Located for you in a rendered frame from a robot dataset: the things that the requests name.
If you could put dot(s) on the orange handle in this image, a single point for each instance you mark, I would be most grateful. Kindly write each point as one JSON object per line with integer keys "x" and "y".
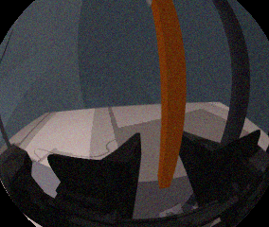
{"x": 173, "y": 86}

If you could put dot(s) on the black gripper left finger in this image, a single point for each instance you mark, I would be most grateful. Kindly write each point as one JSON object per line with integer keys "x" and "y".
{"x": 118, "y": 173}

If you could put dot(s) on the grey curvy wire on two posts with flat base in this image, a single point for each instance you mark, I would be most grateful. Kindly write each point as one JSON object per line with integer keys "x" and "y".
{"x": 150, "y": 200}

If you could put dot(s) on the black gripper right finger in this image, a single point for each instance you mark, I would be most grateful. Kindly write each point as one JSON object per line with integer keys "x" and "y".
{"x": 208, "y": 163}

